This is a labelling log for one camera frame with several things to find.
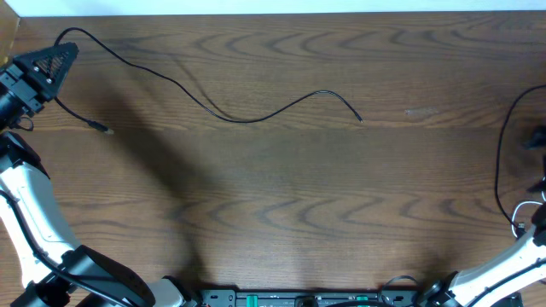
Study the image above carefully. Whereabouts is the black cable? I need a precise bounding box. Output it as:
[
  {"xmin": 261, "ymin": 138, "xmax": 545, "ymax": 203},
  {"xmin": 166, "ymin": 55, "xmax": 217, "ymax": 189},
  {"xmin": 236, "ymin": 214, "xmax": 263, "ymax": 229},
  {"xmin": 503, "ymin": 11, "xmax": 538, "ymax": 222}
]
[
  {"xmin": 53, "ymin": 26, "xmax": 364, "ymax": 136},
  {"xmin": 493, "ymin": 84, "xmax": 546, "ymax": 238}
]

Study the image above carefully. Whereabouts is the cardboard panel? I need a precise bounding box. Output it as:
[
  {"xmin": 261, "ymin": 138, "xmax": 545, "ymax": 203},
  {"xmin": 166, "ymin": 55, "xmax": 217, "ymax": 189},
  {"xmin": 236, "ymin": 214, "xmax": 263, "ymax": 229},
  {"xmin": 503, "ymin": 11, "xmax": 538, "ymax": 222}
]
[{"xmin": 0, "ymin": 0, "xmax": 20, "ymax": 66}]

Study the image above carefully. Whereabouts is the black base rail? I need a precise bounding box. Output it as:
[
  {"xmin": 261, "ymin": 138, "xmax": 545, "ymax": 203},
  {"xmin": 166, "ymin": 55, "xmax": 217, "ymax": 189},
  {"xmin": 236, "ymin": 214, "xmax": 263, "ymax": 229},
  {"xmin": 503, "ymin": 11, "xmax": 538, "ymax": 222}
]
[{"xmin": 196, "ymin": 281, "xmax": 420, "ymax": 307}]

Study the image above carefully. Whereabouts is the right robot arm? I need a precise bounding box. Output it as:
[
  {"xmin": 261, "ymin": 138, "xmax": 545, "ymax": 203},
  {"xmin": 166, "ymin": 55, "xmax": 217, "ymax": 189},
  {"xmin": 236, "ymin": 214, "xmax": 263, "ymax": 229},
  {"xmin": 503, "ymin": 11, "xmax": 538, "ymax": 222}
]
[{"xmin": 416, "ymin": 202, "xmax": 545, "ymax": 306}]

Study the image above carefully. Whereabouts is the white cable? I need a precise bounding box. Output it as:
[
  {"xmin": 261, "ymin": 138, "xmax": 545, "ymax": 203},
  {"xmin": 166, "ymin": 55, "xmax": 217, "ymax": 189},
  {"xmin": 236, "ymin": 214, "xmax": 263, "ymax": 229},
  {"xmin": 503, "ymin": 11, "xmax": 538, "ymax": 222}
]
[{"xmin": 510, "ymin": 177, "xmax": 546, "ymax": 240}]

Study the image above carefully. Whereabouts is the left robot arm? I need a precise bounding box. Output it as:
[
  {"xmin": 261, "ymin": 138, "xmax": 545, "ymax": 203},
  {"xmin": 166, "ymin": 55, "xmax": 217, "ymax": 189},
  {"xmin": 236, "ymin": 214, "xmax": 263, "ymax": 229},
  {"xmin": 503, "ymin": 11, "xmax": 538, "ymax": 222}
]
[{"xmin": 1, "ymin": 43, "xmax": 191, "ymax": 306}]

